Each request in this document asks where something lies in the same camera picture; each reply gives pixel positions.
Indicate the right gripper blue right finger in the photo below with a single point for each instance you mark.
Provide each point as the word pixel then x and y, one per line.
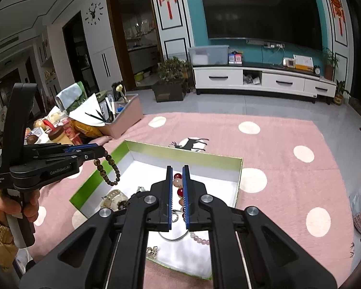
pixel 195 217

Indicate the potted green plant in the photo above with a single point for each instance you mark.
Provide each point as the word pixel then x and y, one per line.
pixel 175 80

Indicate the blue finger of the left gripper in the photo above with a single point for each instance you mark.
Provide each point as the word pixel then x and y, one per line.
pixel 90 154
pixel 78 148

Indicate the person's left hand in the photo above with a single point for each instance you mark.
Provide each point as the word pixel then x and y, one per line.
pixel 11 207

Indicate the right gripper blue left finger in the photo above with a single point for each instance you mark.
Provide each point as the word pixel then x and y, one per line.
pixel 161 217

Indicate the white paper sheets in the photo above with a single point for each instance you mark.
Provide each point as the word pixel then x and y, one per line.
pixel 88 113

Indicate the right red chinese knot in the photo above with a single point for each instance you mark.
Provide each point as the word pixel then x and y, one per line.
pixel 338 13

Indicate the yellow snack bag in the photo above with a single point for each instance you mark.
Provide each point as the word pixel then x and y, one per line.
pixel 87 130

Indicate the black wall television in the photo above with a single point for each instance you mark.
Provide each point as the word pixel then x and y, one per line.
pixel 285 21

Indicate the tan knitted sleeve forearm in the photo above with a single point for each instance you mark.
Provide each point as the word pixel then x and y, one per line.
pixel 8 250

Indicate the pink desk organizer tray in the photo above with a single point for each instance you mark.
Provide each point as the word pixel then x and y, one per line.
pixel 129 115

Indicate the white TV cabinet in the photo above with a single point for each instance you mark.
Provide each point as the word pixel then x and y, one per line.
pixel 261 80

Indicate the deer wall clock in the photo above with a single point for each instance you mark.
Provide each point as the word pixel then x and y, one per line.
pixel 94 13

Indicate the clear plastic storage bin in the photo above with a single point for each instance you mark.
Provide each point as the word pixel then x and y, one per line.
pixel 209 55

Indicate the green gift box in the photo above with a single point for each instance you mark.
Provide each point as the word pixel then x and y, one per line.
pixel 179 201

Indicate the pink polka dot tablecloth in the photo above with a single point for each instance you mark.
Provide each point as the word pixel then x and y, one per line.
pixel 281 166

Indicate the cream chunky wristwatch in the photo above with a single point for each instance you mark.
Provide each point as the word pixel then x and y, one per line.
pixel 115 200

